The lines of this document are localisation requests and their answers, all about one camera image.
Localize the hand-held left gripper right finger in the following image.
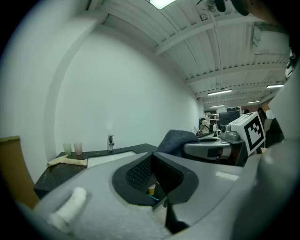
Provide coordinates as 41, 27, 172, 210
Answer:
151, 152, 256, 235

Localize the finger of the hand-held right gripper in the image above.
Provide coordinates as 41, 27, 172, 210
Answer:
184, 142, 232, 158
199, 136, 222, 143

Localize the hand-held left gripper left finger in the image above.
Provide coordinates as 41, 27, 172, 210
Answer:
32, 152, 172, 240

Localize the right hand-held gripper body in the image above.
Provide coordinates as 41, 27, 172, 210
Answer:
219, 112, 267, 167

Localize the dark blue cloth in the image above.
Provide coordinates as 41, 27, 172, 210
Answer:
156, 129, 200, 158

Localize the chrome faucet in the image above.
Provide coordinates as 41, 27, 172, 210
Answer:
107, 134, 115, 152

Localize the dark computer monitor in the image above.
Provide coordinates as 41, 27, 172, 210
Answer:
218, 111, 241, 126

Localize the wooden squeegee tool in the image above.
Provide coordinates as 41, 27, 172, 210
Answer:
46, 156, 88, 167

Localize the brown cardboard sheet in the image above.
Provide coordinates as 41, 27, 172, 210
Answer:
0, 135, 40, 209

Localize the square ceiling light panel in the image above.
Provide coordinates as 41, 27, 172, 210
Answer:
150, 0, 176, 10

